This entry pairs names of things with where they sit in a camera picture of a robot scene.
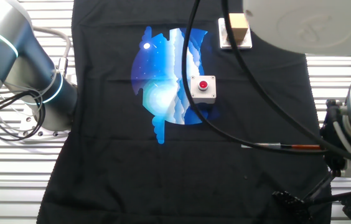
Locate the black cloth with blue print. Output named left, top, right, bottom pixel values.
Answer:
left=37, top=0, right=332, bottom=224

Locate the brown brush with clear cap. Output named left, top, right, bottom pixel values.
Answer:
left=240, top=142, right=323, bottom=151

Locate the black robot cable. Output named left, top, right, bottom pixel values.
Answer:
left=220, top=0, right=351, bottom=168
left=180, top=0, right=327, bottom=156

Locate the wooden block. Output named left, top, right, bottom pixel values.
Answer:
left=226, top=12, right=250, bottom=44

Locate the grey box with red button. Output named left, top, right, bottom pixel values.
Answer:
left=189, top=75, right=217, bottom=105

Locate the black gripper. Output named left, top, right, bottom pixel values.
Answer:
left=319, top=98, right=351, bottom=179

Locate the grey base cable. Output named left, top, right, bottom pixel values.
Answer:
left=32, top=26, right=72, bottom=78

